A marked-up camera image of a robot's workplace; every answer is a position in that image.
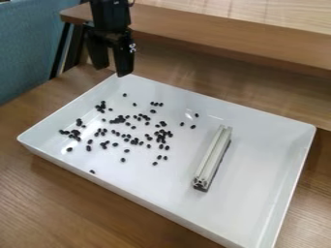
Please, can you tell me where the pile of black bits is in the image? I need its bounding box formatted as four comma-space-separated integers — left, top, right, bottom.
58, 92, 202, 175

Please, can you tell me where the white tray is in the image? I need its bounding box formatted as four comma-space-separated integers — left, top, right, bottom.
16, 73, 318, 248

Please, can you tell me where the silver metal bar tool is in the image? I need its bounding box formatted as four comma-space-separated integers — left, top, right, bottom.
190, 124, 234, 194

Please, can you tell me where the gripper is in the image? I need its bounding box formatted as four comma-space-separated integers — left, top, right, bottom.
85, 0, 137, 78

